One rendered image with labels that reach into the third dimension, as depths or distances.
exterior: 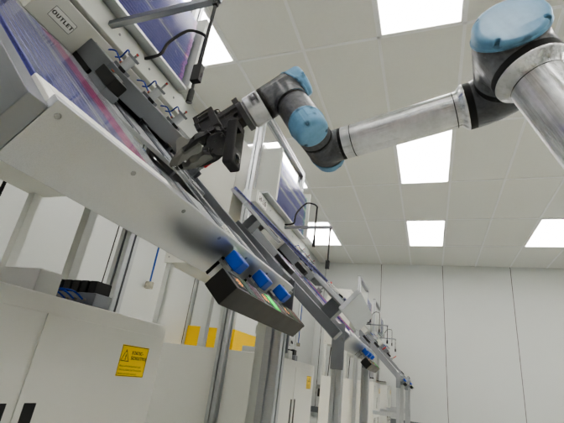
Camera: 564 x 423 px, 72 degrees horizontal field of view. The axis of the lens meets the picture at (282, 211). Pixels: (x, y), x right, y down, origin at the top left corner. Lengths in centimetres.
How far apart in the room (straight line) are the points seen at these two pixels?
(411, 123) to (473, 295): 771
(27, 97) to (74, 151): 6
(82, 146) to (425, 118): 67
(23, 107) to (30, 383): 53
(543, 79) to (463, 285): 789
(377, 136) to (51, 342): 74
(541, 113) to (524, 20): 16
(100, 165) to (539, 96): 61
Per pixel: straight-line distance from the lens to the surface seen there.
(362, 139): 89
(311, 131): 81
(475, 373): 830
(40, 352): 80
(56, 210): 294
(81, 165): 43
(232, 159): 84
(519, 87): 75
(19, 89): 39
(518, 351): 843
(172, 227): 53
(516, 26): 77
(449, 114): 88
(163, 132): 113
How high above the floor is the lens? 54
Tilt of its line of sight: 23 degrees up
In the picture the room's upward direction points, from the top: 8 degrees clockwise
